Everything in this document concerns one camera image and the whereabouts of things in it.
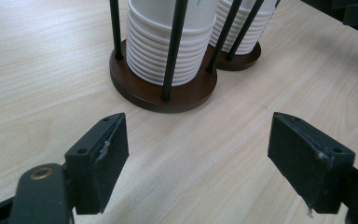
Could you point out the stack of white paper cups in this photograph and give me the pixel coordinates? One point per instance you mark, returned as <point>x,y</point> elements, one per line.
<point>258,34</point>
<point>149,46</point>

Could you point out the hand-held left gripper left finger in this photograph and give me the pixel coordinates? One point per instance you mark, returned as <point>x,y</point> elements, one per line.
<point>105,168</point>

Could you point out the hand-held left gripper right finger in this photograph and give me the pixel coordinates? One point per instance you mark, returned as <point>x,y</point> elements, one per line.
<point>304,168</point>

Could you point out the brown cup holder black rods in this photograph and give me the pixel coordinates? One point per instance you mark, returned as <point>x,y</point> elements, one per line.
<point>180,99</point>

